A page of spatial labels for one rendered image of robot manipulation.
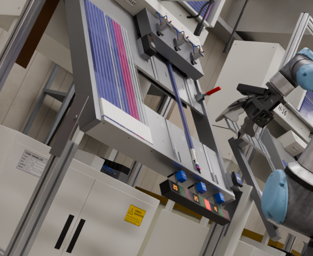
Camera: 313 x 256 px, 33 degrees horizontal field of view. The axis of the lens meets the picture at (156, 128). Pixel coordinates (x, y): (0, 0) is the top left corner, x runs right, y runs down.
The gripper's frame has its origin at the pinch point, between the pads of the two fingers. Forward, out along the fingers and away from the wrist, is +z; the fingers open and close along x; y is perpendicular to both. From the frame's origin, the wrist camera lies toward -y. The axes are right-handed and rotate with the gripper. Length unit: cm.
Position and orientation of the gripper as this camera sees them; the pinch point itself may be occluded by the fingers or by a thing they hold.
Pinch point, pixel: (225, 128)
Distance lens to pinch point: 171.1
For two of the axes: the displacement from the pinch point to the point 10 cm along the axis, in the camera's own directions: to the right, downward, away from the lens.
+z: -7.0, 6.7, 2.4
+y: 3.7, 6.2, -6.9
